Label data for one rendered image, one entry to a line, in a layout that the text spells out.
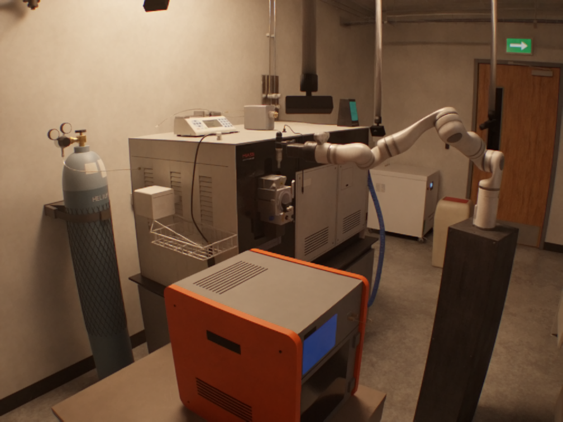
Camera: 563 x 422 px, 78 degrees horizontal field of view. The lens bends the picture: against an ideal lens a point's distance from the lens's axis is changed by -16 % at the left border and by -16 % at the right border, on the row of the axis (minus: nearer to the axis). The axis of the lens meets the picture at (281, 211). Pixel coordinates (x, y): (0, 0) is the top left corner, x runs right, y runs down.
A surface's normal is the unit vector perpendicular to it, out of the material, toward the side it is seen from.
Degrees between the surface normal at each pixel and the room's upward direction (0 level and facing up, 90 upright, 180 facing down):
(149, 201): 90
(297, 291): 0
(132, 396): 0
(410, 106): 90
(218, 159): 90
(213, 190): 90
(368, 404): 0
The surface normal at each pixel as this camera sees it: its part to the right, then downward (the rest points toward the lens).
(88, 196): 0.58, 0.22
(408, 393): 0.00, -0.96
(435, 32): -0.58, 0.22
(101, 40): 0.82, 0.15
